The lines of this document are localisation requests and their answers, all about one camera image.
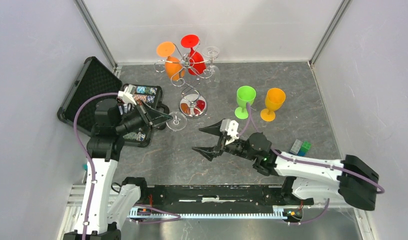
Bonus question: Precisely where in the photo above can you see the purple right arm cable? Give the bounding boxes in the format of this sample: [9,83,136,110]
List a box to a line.
[237,102,386,195]

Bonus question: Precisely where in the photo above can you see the clear wine glass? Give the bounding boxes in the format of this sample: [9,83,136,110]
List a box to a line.
[166,111,187,132]
[202,46,221,89]

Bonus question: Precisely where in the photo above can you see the yellow plastic wine glass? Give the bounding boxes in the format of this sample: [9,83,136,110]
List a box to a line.
[260,88,286,122]

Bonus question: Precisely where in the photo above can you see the blue green toy blocks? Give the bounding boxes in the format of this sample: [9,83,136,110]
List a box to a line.
[289,139,312,157]

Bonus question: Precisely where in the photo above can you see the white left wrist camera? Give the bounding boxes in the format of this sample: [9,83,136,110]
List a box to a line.
[116,84,137,106]

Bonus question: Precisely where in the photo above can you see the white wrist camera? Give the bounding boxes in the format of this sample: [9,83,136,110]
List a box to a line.
[220,118,239,139]
[116,84,137,106]

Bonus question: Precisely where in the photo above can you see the chrome wine glass rack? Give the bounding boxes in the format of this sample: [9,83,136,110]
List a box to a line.
[153,40,208,119]

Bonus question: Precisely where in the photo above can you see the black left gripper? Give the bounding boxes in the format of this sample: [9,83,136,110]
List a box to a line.
[114,99,173,136]

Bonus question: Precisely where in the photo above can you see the green plastic wine glass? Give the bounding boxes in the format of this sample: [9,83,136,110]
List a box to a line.
[234,85,257,120]

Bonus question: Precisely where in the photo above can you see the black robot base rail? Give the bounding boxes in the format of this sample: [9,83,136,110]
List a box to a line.
[111,175,314,220]

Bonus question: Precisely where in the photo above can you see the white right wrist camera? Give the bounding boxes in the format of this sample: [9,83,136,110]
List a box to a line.
[220,118,239,139]

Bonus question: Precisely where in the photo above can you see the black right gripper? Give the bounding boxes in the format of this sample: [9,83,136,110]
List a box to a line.
[191,118,257,162]

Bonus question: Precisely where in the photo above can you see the red plastic wine glass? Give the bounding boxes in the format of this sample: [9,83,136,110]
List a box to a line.
[180,34,207,76]

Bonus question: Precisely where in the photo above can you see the orange plastic wine glass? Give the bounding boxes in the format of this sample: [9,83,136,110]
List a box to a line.
[156,41,185,82]

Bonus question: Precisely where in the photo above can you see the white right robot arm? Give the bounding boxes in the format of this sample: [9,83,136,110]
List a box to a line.
[192,118,385,211]

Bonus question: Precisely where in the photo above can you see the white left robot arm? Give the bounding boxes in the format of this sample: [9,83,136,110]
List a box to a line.
[63,98,173,240]

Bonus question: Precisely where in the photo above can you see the black poker chip case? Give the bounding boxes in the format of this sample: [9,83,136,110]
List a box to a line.
[57,56,163,148]

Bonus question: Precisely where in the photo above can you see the poker chip row upper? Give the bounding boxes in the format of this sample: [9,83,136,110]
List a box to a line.
[134,86,158,95]

